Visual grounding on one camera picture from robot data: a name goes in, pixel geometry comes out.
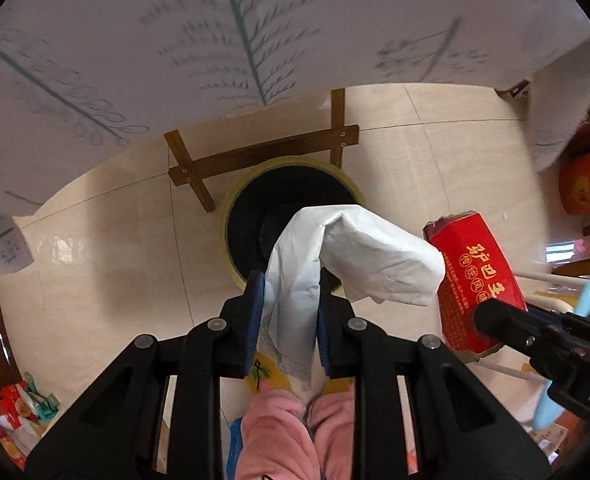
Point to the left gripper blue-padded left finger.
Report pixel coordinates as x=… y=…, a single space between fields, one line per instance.
x=154 y=412

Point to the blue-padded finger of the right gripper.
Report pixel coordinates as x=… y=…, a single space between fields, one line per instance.
x=555 y=343

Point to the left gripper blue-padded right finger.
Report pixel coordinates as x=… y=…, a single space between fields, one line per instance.
x=419 y=411

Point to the red cardboard box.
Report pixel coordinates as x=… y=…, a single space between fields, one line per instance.
x=476 y=270

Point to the white paper bag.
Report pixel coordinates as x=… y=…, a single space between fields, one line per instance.
x=371 y=256

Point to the yellow-rimmed black trash bin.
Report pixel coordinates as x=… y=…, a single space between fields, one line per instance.
x=257 y=209

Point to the left yellow slipper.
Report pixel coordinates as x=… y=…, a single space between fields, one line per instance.
x=264 y=375

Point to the pink trouser legs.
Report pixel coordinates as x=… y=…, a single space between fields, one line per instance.
x=283 y=438

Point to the leaf-print tablecloth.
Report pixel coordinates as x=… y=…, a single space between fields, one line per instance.
x=83 y=80

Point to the wooden table frame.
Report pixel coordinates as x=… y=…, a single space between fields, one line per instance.
x=193 y=172

